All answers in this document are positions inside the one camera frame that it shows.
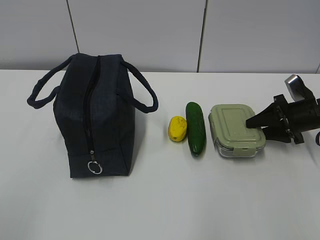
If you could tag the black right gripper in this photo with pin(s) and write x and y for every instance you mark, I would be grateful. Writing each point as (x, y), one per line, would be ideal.
(285, 122)

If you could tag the glass container with green lid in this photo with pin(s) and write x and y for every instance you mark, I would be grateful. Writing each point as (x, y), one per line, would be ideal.
(229, 133)

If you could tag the green cucumber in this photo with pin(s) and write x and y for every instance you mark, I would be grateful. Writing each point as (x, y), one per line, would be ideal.
(196, 130)

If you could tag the yellow lemon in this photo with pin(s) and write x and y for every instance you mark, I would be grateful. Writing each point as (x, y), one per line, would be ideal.
(177, 129)

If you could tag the navy blue lunch bag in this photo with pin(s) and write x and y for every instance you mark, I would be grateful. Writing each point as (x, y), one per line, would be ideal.
(95, 99)

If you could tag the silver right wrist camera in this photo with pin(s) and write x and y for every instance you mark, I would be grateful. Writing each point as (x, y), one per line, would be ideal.
(297, 89)

